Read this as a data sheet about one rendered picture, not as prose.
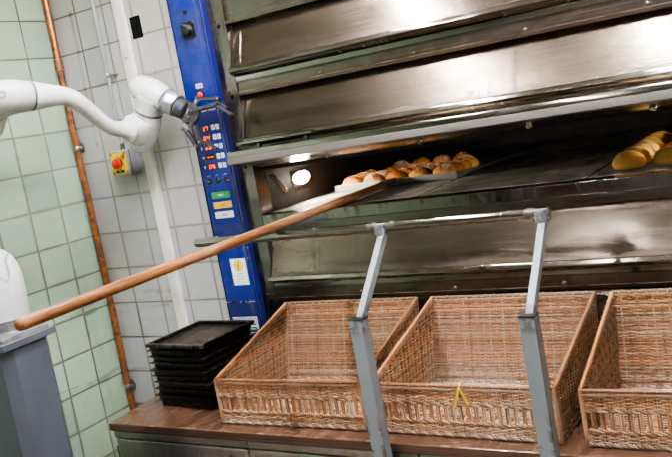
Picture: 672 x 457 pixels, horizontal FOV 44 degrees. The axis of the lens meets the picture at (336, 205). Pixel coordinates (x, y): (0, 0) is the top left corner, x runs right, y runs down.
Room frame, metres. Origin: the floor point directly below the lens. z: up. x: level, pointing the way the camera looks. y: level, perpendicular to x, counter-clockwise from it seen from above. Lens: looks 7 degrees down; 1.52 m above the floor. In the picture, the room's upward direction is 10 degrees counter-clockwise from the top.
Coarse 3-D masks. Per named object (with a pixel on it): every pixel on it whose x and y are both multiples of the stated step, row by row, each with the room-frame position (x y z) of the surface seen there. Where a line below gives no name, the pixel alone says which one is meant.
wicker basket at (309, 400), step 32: (288, 320) 2.99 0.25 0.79; (320, 320) 2.92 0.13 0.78; (384, 320) 2.78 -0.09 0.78; (256, 352) 2.81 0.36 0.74; (288, 352) 2.96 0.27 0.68; (320, 352) 2.89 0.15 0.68; (352, 352) 2.82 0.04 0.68; (384, 352) 2.48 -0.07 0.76; (224, 384) 2.59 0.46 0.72; (256, 384) 2.52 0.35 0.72; (288, 384) 2.46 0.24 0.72; (320, 384) 2.40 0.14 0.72; (352, 384) 2.35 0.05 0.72; (224, 416) 2.61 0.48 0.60; (256, 416) 2.54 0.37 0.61; (288, 416) 2.48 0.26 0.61; (320, 416) 2.41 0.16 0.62; (352, 416) 2.36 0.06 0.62
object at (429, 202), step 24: (456, 192) 2.71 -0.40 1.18; (480, 192) 2.61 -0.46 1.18; (504, 192) 2.56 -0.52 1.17; (528, 192) 2.52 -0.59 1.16; (552, 192) 2.48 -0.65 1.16; (576, 192) 2.44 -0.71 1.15; (600, 192) 2.41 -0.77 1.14; (264, 216) 3.06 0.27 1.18; (288, 216) 3.01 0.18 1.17; (336, 216) 2.90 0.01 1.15
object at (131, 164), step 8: (112, 152) 3.34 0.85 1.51; (120, 152) 3.32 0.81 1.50; (128, 152) 3.31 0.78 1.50; (136, 152) 3.35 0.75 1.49; (112, 160) 3.34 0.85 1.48; (120, 160) 3.32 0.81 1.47; (128, 160) 3.31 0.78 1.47; (136, 160) 3.34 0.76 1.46; (112, 168) 3.35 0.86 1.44; (120, 168) 3.33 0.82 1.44; (128, 168) 3.31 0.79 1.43; (136, 168) 3.33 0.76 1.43
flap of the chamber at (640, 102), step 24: (624, 96) 2.21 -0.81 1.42; (648, 96) 2.18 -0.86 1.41; (480, 120) 2.43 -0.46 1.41; (504, 120) 2.39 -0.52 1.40; (528, 120) 2.36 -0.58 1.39; (552, 120) 2.41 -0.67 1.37; (576, 120) 2.47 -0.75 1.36; (336, 144) 2.70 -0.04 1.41; (360, 144) 2.65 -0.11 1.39; (384, 144) 2.68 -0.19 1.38; (408, 144) 2.75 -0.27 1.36
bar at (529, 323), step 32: (352, 224) 2.44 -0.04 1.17; (384, 224) 2.37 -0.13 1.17; (416, 224) 2.31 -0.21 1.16; (448, 224) 2.27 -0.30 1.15; (544, 224) 2.11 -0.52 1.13; (352, 320) 2.19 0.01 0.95; (544, 352) 1.95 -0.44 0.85; (544, 384) 1.92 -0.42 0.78; (384, 416) 2.21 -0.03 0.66; (544, 416) 1.93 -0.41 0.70; (384, 448) 2.18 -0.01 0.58; (544, 448) 1.93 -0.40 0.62
